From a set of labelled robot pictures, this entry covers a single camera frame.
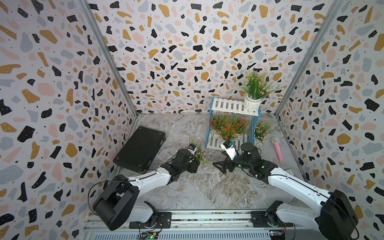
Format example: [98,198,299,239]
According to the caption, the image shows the orange flower pot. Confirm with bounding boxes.
[215,123,239,141]

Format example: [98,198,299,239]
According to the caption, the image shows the red flower pot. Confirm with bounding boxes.
[230,116,250,140]
[209,114,229,139]

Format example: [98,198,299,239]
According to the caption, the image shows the pink toy microphone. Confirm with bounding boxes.
[271,136,284,162]

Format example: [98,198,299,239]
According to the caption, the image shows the pink flower pot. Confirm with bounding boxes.
[243,72,278,114]
[189,138,208,163]
[254,121,274,145]

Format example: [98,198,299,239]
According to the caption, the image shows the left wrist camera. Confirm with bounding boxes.
[187,144,197,155]

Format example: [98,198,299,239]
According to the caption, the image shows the blue white two-tier rack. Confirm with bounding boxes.
[205,98,261,151]

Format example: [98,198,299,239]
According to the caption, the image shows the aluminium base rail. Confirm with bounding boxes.
[81,210,324,240]

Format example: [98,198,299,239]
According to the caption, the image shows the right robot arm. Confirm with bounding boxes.
[213,140,359,240]

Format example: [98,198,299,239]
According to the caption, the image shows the black case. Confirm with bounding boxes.
[113,126,166,174]

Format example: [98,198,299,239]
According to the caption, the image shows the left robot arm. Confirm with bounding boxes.
[88,149,201,231]

